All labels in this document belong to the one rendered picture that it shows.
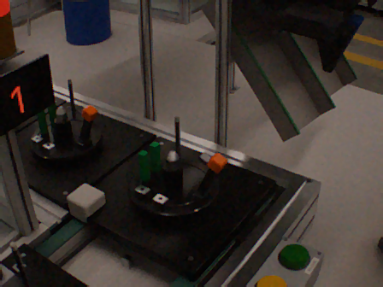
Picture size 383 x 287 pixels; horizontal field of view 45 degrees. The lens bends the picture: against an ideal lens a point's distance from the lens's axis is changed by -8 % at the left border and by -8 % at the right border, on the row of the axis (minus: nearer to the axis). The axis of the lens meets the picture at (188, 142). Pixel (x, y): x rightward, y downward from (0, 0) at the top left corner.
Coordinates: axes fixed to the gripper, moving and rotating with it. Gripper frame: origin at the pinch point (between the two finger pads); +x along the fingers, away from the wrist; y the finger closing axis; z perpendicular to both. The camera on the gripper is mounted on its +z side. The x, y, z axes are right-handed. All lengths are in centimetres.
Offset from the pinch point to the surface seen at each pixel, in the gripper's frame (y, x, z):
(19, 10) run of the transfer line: -53, 34, 137
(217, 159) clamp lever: 5.4, 18.3, 12.3
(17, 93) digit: 23.9, 4.2, 28.9
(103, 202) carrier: 13.3, 27.9, 27.7
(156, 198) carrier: 10.7, 24.9, 19.2
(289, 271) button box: 9.0, 29.4, -2.2
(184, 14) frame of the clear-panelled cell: -80, 35, 79
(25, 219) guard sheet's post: 24.9, 26.2, 33.3
